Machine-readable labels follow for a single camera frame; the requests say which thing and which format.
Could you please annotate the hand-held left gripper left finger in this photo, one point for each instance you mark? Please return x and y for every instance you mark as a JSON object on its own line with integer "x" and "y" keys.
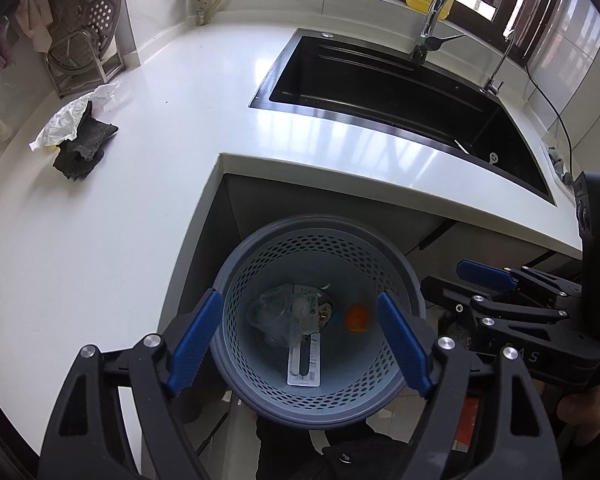
{"x": 195, "y": 340}

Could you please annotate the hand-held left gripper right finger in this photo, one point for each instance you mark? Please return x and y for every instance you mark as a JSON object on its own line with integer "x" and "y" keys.
{"x": 405, "y": 345}

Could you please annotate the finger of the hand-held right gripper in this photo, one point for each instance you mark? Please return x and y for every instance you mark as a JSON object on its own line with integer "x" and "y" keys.
{"x": 485, "y": 272}
{"x": 445, "y": 295}

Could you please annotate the orange peel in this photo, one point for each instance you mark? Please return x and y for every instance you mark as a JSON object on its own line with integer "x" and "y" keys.
{"x": 356, "y": 319}

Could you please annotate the grey perforated plastic basket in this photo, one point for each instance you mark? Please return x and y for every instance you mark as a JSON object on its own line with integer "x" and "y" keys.
{"x": 260, "y": 375}

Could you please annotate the clear plastic bag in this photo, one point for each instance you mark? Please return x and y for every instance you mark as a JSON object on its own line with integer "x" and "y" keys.
{"x": 270, "y": 315}

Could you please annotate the red patterned wrapper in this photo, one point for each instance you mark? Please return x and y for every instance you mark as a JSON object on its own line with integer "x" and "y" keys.
{"x": 325, "y": 316}

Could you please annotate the white blister package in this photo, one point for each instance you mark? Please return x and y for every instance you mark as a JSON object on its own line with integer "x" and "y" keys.
{"x": 304, "y": 360}

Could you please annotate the person's right hand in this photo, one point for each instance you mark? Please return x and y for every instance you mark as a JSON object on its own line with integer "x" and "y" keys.
{"x": 590, "y": 410}

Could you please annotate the small metal tool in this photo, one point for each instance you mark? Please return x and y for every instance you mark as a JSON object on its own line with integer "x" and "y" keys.
{"x": 493, "y": 158}

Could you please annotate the grey rag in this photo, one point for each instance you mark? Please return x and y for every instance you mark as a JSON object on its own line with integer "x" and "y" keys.
{"x": 557, "y": 160}

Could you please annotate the black kitchen sink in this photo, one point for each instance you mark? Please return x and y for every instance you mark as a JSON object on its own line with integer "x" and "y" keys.
{"x": 380, "y": 95}

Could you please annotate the thin chrome tap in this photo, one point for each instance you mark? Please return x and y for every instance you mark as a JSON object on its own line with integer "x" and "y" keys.
{"x": 500, "y": 60}

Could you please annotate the dark grey cloth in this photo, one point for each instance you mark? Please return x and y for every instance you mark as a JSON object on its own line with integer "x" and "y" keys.
{"x": 85, "y": 145}

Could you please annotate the white crumpled plastic bag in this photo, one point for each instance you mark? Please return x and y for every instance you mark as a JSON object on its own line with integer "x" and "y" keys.
{"x": 65, "y": 120}

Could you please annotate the chrome faucet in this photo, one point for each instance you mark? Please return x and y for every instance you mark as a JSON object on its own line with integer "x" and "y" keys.
{"x": 432, "y": 20}

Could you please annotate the perforated metal steamer tray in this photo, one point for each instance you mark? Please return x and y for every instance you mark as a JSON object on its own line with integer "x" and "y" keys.
{"x": 90, "y": 5}

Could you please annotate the beige hanging cloth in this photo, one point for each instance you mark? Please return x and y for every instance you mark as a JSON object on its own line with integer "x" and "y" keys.
{"x": 35, "y": 20}

